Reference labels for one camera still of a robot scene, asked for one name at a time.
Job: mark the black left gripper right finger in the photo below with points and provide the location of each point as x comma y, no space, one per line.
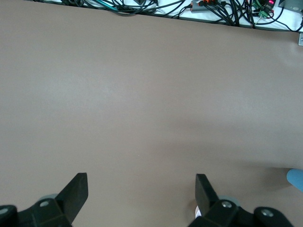
220,215

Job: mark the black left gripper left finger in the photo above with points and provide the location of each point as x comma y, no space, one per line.
59,208

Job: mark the grey metal bracket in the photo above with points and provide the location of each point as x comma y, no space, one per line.
301,39

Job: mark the grey hub with orange plugs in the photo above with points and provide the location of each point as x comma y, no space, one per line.
198,8

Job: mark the blue ribbed cup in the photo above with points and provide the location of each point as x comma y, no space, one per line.
297,178

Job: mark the brown table cover sheet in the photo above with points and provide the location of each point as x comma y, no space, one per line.
142,94

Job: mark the grey metal box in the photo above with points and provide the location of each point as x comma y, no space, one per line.
292,4

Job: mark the green circuit board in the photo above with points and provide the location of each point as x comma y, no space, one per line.
264,13

